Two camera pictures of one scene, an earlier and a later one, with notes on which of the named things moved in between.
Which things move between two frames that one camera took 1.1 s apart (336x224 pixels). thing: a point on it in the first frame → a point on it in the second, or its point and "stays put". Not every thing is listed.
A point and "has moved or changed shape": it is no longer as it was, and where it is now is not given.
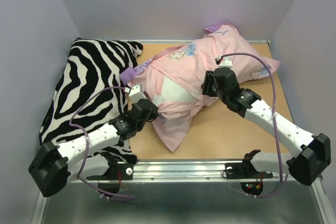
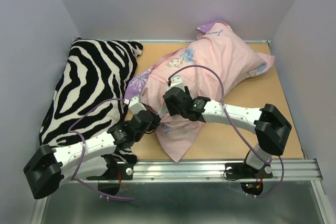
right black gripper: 206,85 → 173,110
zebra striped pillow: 88,93 stays put
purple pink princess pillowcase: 218,46 has moved or changed shape
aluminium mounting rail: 184,171 stays put
